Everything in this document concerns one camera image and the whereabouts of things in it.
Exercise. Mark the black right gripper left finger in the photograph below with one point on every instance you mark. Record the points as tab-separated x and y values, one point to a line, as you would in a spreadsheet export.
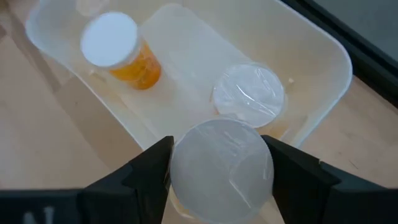
136	193

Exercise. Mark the white plastic bin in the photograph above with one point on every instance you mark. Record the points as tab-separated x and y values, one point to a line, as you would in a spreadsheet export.
192	46

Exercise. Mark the black aluminium table frame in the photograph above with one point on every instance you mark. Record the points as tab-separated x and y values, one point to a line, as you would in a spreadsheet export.
357	53

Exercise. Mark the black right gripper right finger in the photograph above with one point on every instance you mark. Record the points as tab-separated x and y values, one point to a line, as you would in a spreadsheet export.
304	193

